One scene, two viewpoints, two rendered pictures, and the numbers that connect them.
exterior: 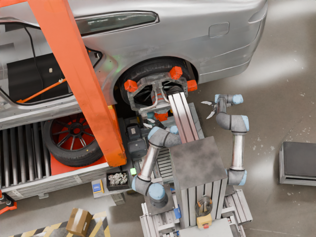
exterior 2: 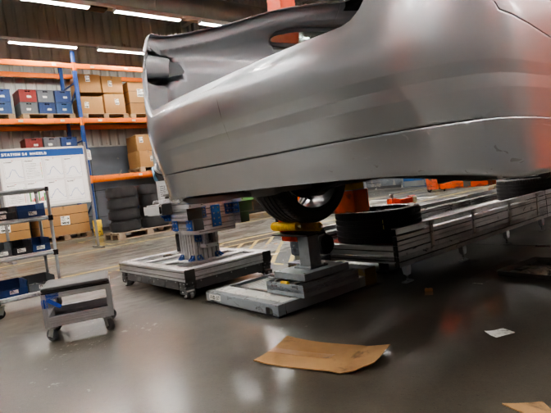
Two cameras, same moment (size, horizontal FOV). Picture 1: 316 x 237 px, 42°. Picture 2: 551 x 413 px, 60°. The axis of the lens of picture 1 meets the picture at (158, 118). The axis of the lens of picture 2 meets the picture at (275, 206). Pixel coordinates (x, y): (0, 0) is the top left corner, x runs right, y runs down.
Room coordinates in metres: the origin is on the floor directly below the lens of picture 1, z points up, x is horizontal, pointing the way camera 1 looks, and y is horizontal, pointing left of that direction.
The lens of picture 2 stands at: (4.63, -1.95, 0.81)
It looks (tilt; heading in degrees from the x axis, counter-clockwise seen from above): 3 degrees down; 145
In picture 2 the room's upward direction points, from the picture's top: 7 degrees counter-clockwise
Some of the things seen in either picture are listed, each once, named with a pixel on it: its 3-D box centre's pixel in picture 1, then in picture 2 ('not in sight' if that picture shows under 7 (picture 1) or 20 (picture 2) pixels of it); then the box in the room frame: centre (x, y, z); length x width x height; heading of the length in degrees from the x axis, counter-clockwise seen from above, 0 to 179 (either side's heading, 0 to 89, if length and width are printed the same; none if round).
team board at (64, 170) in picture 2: not in sight; (49, 199); (-4.37, -0.43, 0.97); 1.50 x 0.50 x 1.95; 95
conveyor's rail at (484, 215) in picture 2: not in sight; (484, 219); (2.33, 1.75, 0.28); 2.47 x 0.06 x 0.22; 94
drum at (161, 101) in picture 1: (160, 100); not in sight; (1.93, -0.05, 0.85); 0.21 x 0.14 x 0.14; 4
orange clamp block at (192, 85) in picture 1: (191, 85); not in sight; (2.03, -0.35, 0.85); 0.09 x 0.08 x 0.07; 94
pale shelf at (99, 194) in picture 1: (115, 184); not in sight; (1.37, 0.49, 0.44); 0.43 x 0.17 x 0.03; 94
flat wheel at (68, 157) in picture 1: (78, 132); (378, 222); (2.01, 0.82, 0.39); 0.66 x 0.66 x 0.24
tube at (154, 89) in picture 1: (148, 97); not in sight; (1.88, 0.05, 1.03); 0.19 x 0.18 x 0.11; 4
